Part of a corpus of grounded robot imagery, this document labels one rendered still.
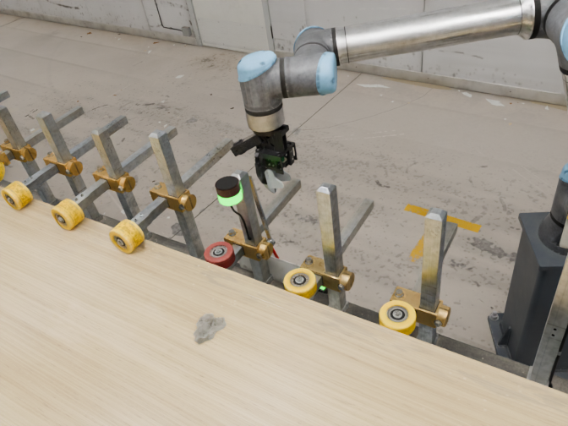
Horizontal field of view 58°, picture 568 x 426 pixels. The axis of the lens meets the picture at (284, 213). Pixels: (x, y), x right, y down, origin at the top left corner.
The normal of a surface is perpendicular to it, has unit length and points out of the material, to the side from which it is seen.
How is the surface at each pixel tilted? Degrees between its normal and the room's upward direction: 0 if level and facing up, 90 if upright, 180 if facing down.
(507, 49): 90
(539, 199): 0
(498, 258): 0
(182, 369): 0
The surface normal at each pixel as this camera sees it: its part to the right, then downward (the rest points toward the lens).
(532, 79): -0.58, 0.58
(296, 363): -0.13, -0.76
